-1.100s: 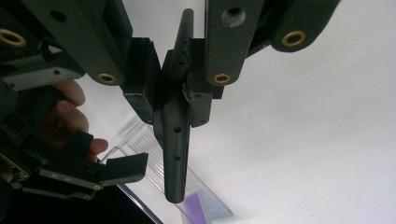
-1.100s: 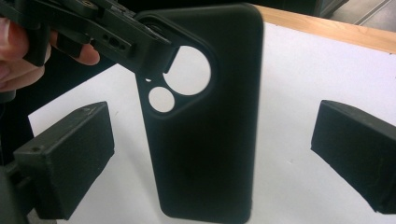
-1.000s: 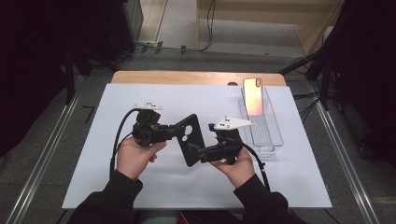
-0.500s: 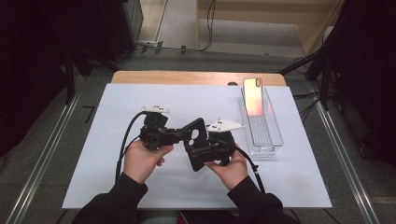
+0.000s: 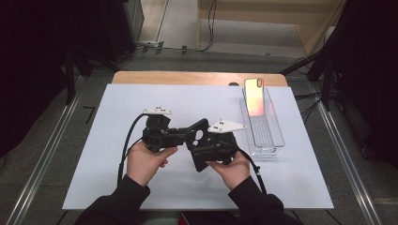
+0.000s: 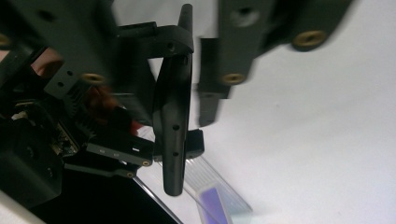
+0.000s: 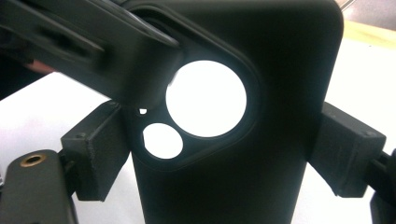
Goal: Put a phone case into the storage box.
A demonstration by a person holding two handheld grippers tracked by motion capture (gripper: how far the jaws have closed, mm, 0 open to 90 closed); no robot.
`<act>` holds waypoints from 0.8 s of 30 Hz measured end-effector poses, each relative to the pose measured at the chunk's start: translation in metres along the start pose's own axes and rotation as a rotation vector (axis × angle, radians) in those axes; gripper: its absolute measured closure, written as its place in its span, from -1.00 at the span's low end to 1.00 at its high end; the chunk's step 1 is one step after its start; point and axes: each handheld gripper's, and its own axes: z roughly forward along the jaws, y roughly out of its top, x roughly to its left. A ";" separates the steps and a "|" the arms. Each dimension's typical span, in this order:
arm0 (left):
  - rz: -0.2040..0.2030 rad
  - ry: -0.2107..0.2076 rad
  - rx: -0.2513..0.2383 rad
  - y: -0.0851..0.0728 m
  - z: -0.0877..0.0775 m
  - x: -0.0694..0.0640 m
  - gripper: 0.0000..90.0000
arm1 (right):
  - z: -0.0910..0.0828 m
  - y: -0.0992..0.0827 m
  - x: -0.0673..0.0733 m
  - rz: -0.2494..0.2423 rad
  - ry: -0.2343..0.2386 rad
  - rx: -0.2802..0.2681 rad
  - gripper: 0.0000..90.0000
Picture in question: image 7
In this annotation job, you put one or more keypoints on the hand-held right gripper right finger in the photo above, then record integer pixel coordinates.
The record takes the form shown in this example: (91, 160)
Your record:
(345, 152)

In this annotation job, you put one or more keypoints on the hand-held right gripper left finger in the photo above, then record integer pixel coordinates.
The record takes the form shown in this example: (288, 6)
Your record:
(96, 149)

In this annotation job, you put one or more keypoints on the wooden table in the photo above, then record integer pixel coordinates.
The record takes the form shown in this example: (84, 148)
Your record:
(373, 35)

